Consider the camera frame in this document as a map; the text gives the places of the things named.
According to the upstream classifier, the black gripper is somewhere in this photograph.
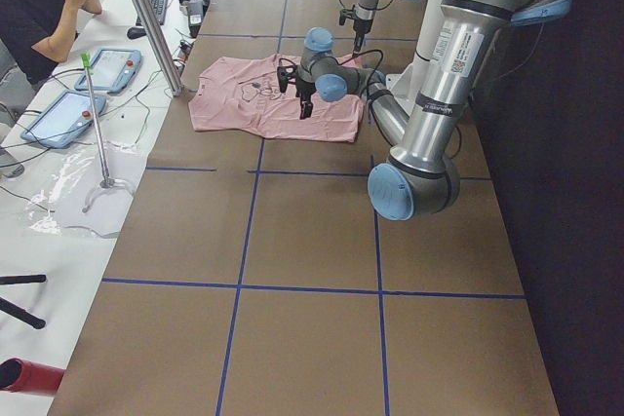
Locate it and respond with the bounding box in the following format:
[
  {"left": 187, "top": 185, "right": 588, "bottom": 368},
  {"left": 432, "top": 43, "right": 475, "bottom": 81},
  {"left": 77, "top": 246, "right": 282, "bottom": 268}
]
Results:
[
  {"left": 277, "top": 58, "right": 315, "bottom": 120},
  {"left": 338, "top": 6, "right": 371, "bottom": 57}
]

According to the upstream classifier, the pink Snoopy t-shirt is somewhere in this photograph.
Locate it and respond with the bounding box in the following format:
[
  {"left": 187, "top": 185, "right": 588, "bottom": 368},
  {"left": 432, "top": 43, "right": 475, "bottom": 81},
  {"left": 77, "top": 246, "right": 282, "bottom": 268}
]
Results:
[{"left": 188, "top": 54, "right": 364, "bottom": 142}]

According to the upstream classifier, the brown table cover mat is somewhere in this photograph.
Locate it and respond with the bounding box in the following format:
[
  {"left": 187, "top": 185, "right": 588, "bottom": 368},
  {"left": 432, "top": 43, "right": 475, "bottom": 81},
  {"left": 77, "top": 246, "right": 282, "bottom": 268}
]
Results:
[{"left": 46, "top": 0, "right": 562, "bottom": 416}]

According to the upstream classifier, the black computer mouse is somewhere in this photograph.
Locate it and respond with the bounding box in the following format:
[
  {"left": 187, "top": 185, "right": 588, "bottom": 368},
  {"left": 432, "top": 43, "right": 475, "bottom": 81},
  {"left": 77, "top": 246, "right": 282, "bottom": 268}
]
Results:
[{"left": 126, "top": 26, "right": 146, "bottom": 40}]

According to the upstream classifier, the teach pendant far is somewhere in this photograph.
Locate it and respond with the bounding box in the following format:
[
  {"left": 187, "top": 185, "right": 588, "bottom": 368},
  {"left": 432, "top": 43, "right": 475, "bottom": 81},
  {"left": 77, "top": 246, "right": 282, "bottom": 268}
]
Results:
[{"left": 74, "top": 48, "right": 142, "bottom": 94}]

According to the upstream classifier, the teach pendant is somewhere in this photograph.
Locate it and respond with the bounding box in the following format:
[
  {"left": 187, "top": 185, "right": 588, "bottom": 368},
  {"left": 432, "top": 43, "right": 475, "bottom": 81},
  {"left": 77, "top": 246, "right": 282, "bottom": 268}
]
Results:
[
  {"left": 20, "top": 91, "right": 94, "bottom": 149},
  {"left": 74, "top": 48, "right": 142, "bottom": 94}
]

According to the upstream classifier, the metal reacher grabber tool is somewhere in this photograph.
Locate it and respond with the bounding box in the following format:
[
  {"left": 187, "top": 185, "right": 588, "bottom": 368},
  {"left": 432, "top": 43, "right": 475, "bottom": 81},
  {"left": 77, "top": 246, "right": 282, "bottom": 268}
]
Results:
[{"left": 81, "top": 53, "right": 136, "bottom": 213}]

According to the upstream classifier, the teach pendant near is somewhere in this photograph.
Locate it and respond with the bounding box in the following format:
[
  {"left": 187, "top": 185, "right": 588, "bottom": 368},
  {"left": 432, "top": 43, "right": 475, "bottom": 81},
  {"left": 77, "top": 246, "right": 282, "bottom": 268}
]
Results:
[{"left": 20, "top": 91, "right": 94, "bottom": 149}]

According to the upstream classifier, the clear plastic bag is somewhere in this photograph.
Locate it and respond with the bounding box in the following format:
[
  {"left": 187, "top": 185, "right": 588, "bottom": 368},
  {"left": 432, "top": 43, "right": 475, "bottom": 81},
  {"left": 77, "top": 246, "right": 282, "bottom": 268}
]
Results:
[{"left": 44, "top": 146, "right": 147, "bottom": 238}]

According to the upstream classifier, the person in black shirt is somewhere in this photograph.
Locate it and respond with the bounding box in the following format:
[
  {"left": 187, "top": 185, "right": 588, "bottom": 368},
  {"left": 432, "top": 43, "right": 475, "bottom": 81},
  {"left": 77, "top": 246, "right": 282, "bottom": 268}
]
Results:
[{"left": 1, "top": 0, "right": 102, "bottom": 87}]

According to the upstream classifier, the black tripod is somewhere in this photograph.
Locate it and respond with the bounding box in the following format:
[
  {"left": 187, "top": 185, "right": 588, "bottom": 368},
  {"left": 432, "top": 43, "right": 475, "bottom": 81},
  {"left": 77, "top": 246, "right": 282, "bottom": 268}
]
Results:
[{"left": 1, "top": 274, "right": 47, "bottom": 330}]

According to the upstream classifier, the red cylinder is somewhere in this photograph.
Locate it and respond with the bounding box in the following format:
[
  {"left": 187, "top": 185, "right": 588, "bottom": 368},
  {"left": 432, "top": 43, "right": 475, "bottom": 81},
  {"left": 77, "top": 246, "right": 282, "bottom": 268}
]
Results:
[{"left": 1, "top": 358, "right": 65, "bottom": 397}]

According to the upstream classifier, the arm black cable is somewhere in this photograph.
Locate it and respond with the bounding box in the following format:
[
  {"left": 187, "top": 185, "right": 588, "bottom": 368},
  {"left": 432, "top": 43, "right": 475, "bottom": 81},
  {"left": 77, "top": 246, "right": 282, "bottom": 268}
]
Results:
[{"left": 335, "top": 0, "right": 386, "bottom": 91}]

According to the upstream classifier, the aluminium frame post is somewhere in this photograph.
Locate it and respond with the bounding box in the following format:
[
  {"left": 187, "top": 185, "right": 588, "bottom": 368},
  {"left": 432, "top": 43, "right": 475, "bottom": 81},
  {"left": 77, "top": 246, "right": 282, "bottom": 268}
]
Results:
[{"left": 132, "top": 0, "right": 183, "bottom": 96}]

